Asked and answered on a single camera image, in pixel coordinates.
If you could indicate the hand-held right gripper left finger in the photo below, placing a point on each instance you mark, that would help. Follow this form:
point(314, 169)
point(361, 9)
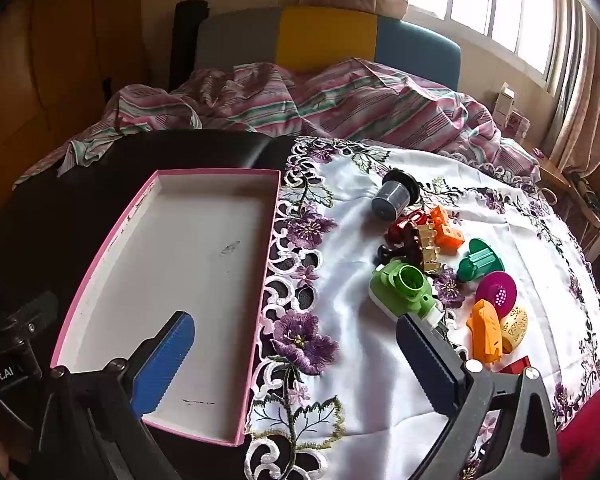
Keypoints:
point(165, 360)

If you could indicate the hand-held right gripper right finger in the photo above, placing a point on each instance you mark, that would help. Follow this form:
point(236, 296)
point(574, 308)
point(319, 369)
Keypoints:
point(430, 365)

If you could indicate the orange curved plastic toy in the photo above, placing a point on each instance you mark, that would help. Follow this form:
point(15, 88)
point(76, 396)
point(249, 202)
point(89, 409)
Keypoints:
point(485, 330)

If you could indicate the light green round toy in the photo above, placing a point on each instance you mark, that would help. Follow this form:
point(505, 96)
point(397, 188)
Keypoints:
point(405, 285)

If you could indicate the small red plastic toy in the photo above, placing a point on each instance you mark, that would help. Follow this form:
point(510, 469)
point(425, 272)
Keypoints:
point(517, 362)

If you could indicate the yellow half egg shell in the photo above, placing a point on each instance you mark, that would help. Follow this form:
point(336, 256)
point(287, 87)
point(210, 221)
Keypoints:
point(515, 330)

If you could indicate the pink cardboard box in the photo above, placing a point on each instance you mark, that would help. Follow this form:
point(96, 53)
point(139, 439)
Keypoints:
point(190, 270)

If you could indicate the purple half egg shell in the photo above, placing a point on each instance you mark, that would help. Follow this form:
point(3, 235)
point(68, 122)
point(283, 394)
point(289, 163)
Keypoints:
point(495, 287)

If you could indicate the green flanged plastic toy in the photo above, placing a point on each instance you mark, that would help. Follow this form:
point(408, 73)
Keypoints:
point(477, 262)

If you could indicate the brown beige brush toy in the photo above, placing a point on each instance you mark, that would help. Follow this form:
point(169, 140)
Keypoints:
point(412, 250)

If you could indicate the orange cube blocks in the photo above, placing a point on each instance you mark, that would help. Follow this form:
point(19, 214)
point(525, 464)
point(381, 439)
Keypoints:
point(447, 237)

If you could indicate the red glossy capsule case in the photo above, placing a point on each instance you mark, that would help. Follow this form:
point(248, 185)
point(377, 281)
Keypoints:
point(402, 225)

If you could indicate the grey jar with black lid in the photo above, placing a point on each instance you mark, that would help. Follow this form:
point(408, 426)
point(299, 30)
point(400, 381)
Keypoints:
point(387, 200)

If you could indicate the white embroidered floral tablecloth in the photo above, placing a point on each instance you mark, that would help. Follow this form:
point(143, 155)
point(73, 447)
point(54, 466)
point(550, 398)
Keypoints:
point(360, 360)

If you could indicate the wooden bedside desk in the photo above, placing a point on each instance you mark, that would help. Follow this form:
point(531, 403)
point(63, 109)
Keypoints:
point(580, 200)

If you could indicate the wooden wardrobe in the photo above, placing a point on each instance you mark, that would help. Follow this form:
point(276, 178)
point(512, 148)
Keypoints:
point(55, 60)

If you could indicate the small purple box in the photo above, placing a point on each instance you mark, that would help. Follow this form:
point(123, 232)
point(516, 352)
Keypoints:
point(519, 125)

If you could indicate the small white box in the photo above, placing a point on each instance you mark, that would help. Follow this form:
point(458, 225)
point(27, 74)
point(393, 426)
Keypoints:
point(505, 102)

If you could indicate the pink green striped blanket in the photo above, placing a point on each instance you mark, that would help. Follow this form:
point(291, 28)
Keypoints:
point(330, 95)

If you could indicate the striped side curtain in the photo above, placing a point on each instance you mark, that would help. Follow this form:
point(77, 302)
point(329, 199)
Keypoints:
point(575, 85)

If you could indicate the grey yellow blue headboard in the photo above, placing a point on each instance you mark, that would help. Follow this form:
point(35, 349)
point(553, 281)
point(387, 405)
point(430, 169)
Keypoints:
point(325, 35)

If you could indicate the window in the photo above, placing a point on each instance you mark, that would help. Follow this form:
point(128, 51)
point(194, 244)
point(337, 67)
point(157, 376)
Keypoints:
point(480, 5)

